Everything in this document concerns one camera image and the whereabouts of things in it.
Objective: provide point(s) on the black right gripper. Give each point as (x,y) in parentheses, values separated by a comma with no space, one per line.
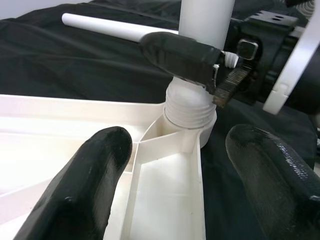
(265,65)

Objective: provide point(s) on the white plastic table leg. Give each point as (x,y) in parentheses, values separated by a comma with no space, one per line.
(100,25)
(205,20)

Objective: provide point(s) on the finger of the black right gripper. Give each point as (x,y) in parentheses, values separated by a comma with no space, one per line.
(175,55)

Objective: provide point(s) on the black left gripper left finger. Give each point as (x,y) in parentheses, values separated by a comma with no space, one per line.
(75,187)

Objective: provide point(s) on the white floor fan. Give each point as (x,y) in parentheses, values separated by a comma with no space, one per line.
(308,7)

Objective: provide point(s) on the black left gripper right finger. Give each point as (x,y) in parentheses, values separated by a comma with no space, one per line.
(275,187)

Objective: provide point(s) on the white plastic table top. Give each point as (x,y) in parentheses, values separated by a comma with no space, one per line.
(162,187)

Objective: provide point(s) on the black table cloth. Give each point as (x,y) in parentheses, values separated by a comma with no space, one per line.
(75,62)

